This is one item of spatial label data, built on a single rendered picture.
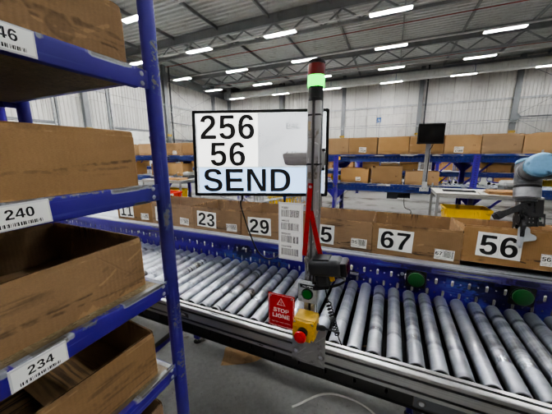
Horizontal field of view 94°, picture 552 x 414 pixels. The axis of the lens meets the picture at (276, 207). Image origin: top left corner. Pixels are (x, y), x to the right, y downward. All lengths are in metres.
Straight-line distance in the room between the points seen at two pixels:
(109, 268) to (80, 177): 0.16
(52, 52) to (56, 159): 0.14
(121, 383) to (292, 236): 0.56
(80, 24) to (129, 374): 0.60
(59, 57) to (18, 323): 0.35
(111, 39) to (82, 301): 0.43
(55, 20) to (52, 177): 0.21
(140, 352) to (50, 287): 0.23
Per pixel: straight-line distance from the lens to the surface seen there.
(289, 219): 0.85
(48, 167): 0.48
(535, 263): 1.57
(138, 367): 0.66
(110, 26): 0.57
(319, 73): 0.83
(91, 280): 0.54
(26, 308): 0.51
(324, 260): 0.80
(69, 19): 0.53
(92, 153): 0.51
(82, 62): 0.49
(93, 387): 0.61
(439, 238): 1.45
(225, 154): 0.96
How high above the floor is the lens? 1.40
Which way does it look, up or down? 12 degrees down
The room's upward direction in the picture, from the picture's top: straight up
